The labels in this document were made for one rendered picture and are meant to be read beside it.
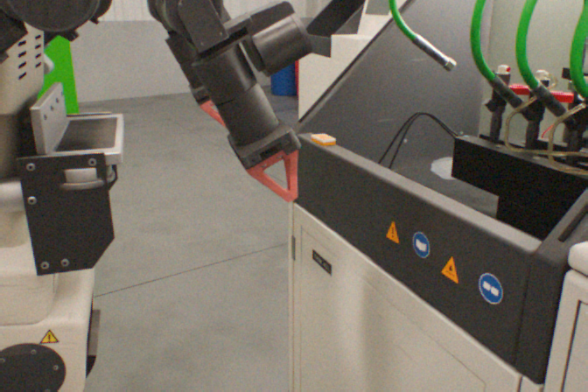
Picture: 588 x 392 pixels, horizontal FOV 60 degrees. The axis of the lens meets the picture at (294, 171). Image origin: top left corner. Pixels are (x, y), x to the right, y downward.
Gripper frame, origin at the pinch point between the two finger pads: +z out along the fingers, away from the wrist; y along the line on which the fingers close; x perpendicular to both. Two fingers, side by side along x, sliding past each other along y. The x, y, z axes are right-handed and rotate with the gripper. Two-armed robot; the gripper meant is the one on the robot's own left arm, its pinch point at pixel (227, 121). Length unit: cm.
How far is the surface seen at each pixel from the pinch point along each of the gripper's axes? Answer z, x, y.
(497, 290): 20, -17, -55
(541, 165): 20, -38, -39
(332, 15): 65, -150, 366
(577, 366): 24, -18, -66
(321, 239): 29.3, -5.1, -9.6
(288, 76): 149, -126, 568
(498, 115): 17, -42, -24
